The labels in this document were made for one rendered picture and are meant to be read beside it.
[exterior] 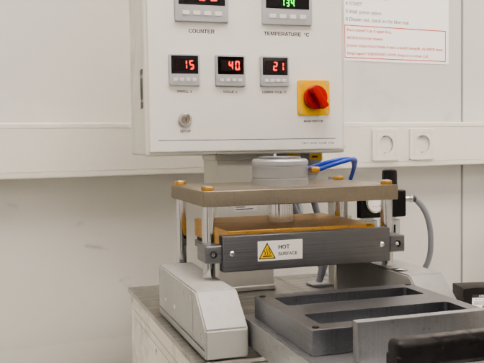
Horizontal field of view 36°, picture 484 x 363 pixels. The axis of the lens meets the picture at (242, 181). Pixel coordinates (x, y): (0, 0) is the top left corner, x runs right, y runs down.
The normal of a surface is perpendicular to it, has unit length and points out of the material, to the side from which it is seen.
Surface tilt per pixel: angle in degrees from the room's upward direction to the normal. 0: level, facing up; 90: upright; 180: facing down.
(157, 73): 90
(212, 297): 41
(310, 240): 90
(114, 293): 90
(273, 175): 90
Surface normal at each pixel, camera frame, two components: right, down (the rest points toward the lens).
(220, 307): 0.19, -0.73
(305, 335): -0.95, 0.03
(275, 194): 0.31, 0.04
